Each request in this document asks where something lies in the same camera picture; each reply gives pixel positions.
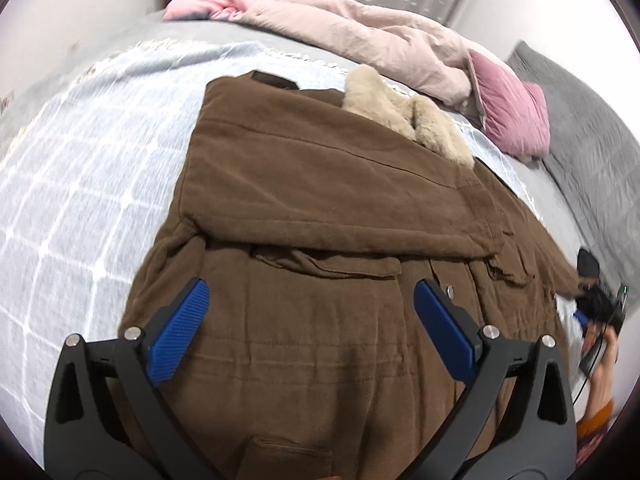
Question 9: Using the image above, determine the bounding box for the grey checked blanket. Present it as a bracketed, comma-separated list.
[0, 37, 546, 441]

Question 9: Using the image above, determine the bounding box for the brown coat with fur collar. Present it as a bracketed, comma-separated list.
[117, 65, 583, 480]

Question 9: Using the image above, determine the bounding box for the bed with grey sheet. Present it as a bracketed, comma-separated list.
[0, 7, 616, 461]

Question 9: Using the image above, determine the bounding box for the person's right forearm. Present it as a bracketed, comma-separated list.
[582, 355, 620, 413]

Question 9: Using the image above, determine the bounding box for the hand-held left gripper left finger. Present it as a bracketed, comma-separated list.
[44, 277, 221, 480]

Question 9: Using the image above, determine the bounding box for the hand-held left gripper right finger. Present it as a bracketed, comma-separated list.
[400, 279, 578, 480]

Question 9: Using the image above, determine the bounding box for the black cable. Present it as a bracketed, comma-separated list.
[574, 325, 608, 406]

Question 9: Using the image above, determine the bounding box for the pink and beige comforter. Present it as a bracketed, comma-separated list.
[162, 0, 488, 116]

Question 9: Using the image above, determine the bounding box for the black cloth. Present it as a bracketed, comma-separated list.
[577, 249, 601, 278]

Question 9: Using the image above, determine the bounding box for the pink pillow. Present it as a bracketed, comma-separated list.
[467, 49, 552, 163]

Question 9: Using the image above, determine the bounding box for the person's right hand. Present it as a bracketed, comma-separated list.
[584, 322, 618, 361]

